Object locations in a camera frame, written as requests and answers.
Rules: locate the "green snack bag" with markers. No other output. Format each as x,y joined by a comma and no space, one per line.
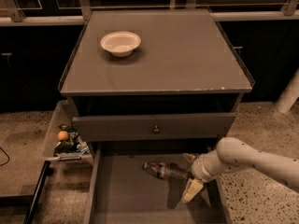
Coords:
70,145

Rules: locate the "white paper bowl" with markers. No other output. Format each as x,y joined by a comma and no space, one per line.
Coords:
120,44

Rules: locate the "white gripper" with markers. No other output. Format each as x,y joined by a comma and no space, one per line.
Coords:
198,169

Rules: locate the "grey open middle drawer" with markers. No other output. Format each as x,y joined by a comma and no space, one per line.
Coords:
121,192

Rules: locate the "grey top drawer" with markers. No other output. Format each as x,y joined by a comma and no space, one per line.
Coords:
139,127

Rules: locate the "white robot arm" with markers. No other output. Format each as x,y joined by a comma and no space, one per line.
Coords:
232,155

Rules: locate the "black metal bar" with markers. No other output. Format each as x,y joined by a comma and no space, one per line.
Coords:
38,190

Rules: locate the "small bottle in bin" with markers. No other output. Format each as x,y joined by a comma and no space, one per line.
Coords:
83,148

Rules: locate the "grey drawer cabinet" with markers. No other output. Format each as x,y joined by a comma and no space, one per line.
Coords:
184,65

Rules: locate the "orange fruit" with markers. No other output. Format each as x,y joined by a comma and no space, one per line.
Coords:
63,136

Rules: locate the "clear plastic water bottle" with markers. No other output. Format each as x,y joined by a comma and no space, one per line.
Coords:
165,171

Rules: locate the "round metal drawer knob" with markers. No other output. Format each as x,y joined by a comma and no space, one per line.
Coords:
156,130

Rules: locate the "metal railing frame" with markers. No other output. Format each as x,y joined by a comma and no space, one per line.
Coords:
37,12

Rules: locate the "clear plastic storage bin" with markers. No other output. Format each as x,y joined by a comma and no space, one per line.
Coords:
61,115

